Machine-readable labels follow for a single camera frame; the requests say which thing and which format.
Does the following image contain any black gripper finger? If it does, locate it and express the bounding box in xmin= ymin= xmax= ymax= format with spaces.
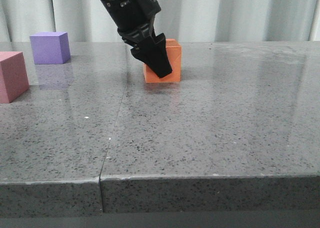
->
xmin=131 ymin=36 xmax=166 ymax=78
xmin=152 ymin=33 xmax=173 ymax=74

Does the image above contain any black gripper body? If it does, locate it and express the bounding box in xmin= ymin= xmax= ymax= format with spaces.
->
xmin=100 ymin=0 xmax=161 ymax=47

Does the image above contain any orange foam cube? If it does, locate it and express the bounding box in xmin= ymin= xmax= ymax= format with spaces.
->
xmin=143 ymin=39 xmax=182 ymax=83

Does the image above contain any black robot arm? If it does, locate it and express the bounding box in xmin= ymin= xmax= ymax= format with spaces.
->
xmin=100 ymin=0 xmax=173 ymax=78

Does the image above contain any grey-white curtain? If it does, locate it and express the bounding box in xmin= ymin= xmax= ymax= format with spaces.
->
xmin=0 ymin=0 xmax=320 ymax=42

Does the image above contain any purple foam cube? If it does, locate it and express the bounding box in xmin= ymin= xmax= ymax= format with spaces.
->
xmin=29 ymin=32 xmax=71 ymax=65

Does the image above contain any pink foam cube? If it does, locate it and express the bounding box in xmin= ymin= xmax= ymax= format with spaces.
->
xmin=0 ymin=51 xmax=29 ymax=104

